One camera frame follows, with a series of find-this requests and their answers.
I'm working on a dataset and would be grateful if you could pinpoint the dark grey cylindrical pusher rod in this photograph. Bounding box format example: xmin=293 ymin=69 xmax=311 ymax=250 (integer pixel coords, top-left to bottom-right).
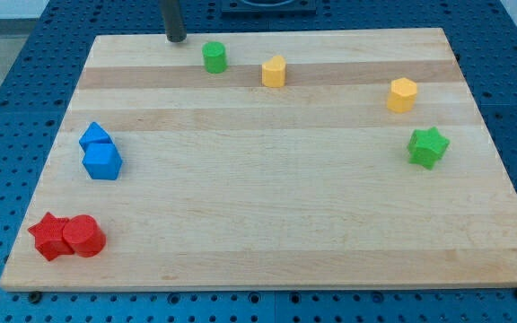
xmin=159 ymin=0 xmax=187 ymax=43

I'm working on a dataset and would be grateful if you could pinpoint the green cylinder block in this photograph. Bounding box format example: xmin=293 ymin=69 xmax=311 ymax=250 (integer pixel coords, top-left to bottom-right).
xmin=202 ymin=41 xmax=228 ymax=74

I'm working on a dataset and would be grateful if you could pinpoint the blue cube block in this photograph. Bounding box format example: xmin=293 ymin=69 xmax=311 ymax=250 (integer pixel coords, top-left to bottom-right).
xmin=83 ymin=143 xmax=122 ymax=180

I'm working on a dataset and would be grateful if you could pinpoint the yellow heart block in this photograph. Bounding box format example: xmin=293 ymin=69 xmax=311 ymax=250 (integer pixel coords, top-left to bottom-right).
xmin=261 ymin=55 xmax=286 ymax=88

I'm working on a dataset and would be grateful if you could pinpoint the blue triangle block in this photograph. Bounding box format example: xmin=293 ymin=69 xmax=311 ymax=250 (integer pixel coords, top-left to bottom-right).
xmin=79 ymin=122 xmax=112 ymax=152

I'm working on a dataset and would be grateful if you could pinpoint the light wooden board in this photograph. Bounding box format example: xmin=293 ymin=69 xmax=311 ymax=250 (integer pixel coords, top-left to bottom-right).
xmin=0 ymin=28 xmax=517 ymax=292

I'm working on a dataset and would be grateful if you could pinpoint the red cylinder block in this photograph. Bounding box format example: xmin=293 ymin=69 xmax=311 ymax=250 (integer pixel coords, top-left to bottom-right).
xmin=62 ymin=214 xmax=107 ymax=258

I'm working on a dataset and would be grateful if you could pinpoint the yellow hexagon block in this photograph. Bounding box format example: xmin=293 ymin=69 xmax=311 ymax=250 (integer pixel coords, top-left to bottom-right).
xmin=387 ymin=77 xmax=418 ymax=113

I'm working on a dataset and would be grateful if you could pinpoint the red star block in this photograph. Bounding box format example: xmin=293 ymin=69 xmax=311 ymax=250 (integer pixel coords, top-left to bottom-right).
xmin=28 ymin=212 xmax=74 ymax=261

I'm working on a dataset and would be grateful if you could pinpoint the green star block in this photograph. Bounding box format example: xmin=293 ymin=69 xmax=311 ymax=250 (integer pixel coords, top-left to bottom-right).
xmin=407 ymin=127 xmax=451 ymax=170

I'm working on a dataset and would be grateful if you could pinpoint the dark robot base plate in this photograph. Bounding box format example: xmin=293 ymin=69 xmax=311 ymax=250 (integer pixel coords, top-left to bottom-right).
xmin=219 ymin=0 xmax=317 ymax=14

